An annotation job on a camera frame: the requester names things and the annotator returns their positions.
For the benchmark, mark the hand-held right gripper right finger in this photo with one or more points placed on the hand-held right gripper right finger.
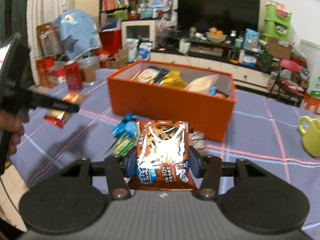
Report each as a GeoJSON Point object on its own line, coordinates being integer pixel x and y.
{"type": "Point", "coordinates": [194, 163]}

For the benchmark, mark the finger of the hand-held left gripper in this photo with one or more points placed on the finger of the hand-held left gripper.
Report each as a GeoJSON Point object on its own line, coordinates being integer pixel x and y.
{"type": "Point", "coordinates": [55, 103]}

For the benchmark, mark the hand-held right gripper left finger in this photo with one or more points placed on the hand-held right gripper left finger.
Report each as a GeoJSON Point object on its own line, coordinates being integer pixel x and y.
{"type": "Point", "coordinates": [130, 163]}

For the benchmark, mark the red gold snack packet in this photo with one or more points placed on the red gold snack packet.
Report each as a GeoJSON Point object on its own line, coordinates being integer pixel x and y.
{"type": "Point", "coordinates": [60, 118]}

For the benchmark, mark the brown cookie snack packet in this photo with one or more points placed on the brown cookie snack packet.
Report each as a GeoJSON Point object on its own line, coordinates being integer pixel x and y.
{"type": "Point", "coordinates": [162, 155]}

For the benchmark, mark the orange cardboard box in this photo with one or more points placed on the orange cardboard box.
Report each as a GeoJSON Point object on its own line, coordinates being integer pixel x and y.
{"type": "Point", "coordinates": [170, 110]}

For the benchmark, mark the person's left hand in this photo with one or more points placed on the person's left hand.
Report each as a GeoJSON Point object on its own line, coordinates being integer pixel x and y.
{"type": "Point", "coordinates": [13, 127]}

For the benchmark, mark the green snack packet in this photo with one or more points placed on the green snack packet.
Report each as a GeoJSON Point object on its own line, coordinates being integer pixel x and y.
{"type": "Point", "coordinates": [122, 145]}

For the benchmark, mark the brown striped snack packet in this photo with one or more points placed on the brown striped snack packet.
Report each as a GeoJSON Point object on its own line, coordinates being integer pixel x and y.
{"type": "Point", "coordinates": [197, 140]}

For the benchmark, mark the red cartons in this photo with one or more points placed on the red cartons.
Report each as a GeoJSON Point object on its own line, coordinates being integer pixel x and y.
{"type": "Point", "coordinates": [50, 72]}

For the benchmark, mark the red drink can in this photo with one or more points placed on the red drink can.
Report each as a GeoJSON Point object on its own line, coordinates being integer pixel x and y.
{"type": "Point", "coordinates": [73, 76]}

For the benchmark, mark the light blue snack packet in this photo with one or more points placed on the light blue snack packet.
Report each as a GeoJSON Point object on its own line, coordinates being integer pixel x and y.
{"type": "Point", "coordinates": [125, 125]}

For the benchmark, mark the blue printed cloth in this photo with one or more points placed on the blue printed cloth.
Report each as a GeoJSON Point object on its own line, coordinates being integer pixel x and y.
{"type": "Point", "coordinates": [77, 35]}

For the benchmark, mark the white curtain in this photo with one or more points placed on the white curtain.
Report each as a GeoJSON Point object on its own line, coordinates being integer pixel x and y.
{"type": "Point", "coordinates": [50, 5]}

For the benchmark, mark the cream snack packet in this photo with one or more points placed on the cream snack packet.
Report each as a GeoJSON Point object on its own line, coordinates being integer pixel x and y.
{"type": "Point", "coordinates": [201, 83]}

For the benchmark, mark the red storage box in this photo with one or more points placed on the red storage box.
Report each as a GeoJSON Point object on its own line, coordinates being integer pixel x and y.
{"type": "Point", "coordinates": [111, 41]}

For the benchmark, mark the white blue snack packet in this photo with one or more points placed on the white blue snack packet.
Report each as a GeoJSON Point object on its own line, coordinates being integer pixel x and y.
{"type": "Point", "coordinates": [150, 75]}

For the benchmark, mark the white blue packages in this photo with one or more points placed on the white blue packages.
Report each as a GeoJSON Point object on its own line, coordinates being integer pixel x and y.
{"type": "Point", "coordinates": [138, 51]}

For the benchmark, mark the white TV cabinet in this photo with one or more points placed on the white TV cabinet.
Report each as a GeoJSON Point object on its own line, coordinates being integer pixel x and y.
{"type": "Point", "coordinates": [225, 62]}

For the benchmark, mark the white framed cabinet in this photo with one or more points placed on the white framed cabinet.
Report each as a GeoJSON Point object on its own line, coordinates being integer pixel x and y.
{"type": "Point", "coordinates": [138, 32]}

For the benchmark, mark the blue white tissue pack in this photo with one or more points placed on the blue white tissue pack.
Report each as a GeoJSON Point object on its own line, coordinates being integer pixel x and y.
{"type": "Point", "coordinates": [250, 60]}

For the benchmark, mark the green mug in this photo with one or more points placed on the green mug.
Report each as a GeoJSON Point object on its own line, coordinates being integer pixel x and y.
{"type": "Point", "coordinates": [312, 140]}

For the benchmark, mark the dark bookshelf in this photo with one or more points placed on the dark bookshelf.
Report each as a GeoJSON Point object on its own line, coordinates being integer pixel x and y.
{"type": "Point", "coordinates": [116, 0]}

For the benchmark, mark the dark green bag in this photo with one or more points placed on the dark green bag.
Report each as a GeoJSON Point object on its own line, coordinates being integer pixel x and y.
{"type": "Point", "coordinates": [265, 62]}

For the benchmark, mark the red folding chair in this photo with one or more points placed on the red folding chair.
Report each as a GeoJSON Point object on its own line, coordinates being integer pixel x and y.
{"type": "Point", "coordinates": [287, 80]}

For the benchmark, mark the fruit bowl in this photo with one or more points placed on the fruit bowl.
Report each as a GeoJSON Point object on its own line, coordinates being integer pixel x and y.
{"type": "Point", "coordinates": [216, 35]}

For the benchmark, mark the blue printed pack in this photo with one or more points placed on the blue printed pack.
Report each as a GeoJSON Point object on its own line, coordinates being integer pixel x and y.
{"type": "Point", "coordinates": [251, 38]}

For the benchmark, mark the orange green carton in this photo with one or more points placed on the orange green carton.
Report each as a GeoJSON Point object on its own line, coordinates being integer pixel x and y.
{"type": "Point", "coordinates": [313, 95]}

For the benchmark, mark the brown cardboard box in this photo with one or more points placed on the brown cardboard box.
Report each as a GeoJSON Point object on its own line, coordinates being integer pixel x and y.
{"type": "Point", "coordinates": [280, 48]}

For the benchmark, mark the black television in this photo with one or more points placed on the black television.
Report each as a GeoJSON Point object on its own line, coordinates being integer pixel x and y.
{"type": "Point", "coordinates": [217, 10]}

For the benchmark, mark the white small refrigerator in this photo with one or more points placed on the white small refrigerator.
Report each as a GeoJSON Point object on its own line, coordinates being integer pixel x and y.
{"type": "Point", "coordinates": [311, 60]}

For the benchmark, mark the green plastic shelf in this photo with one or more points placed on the green plastic shelf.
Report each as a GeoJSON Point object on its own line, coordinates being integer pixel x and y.
{"type": "Point", "coordinates": [277, 20]}

